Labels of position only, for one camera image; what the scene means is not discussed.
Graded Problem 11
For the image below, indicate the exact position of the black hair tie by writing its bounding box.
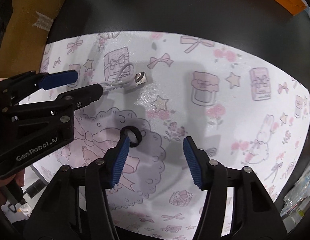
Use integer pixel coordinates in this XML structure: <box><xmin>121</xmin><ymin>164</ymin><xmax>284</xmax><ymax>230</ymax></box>
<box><xmin>119</xmin><ymin>125</ymin><xmax>143</xmax><ymax>148</ymax></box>

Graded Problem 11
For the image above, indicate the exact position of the white pink patterned mat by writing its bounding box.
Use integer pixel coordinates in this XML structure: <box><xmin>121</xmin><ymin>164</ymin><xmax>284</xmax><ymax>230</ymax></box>
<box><xmin>28</xmin><ymin>31</ymin><xmax>310</xmax><ymax>239</ymax></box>

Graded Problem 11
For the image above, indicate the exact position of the brown cardboard box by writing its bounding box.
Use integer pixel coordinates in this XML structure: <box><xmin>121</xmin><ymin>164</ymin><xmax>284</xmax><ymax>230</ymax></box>
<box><xmin>0</xmin><ymin>0</ymin><xmax>65</xmax><ymax>78</ymax></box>

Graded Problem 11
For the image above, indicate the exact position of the person left hand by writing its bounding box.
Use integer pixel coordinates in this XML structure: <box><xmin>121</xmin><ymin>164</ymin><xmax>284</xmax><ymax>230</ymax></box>
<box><xmin>0</xmin><ymin>170</ymin><xmax>25</xmax><ymax>207</ymax></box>

